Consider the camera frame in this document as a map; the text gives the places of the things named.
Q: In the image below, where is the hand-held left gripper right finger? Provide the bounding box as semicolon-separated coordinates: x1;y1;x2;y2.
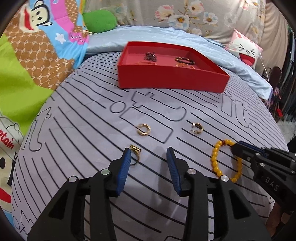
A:
166;147;271;241

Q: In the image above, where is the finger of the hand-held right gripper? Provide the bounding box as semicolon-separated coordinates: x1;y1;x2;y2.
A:
240;142;296;163
231;141;266;173

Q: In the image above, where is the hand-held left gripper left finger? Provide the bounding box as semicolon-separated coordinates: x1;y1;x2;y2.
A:
27;147;132;241

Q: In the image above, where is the ornate gold ring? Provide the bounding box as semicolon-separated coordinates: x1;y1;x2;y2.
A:
129;144;142;166

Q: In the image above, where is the yellow bead bracelet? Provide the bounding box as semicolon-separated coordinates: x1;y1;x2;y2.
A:
211;139;243;183

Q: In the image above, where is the wide gold ring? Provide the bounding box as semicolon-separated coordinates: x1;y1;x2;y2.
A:
136;124;151;137

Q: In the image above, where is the dark-lined gold ring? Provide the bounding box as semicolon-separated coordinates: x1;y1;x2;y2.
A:
190;122;204;135

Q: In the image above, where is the red cardboard box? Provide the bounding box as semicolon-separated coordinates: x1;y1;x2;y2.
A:
117;41;231;93

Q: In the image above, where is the dark brown bead bracelet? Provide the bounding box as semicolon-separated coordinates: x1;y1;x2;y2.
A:
175;56;195;65

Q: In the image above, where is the grey striped bedsheet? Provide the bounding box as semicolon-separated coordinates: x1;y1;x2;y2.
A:
10;52;288;241

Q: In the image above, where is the dark wooden chair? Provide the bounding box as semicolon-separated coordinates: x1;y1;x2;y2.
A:
266;66;284;98

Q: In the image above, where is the pink cartoon face pillow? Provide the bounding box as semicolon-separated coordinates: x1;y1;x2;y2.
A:
225;28;263;69

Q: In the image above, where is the light blue sheet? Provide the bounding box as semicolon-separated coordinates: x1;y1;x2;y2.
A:
84;26;273;100

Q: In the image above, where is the beige cloth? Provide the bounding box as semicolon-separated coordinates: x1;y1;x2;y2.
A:
258;2;290;77

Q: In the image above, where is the cartoon monkey blanket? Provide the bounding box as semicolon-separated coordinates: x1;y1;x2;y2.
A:
0;0;90;209

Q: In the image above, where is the grey floral quilt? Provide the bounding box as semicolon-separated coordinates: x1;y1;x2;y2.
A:
85;0;266;47

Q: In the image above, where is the green plush pillow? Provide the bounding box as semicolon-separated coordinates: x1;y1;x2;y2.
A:
83;10;117;33

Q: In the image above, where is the white cable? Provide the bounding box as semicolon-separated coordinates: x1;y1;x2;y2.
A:
258;52;269;82

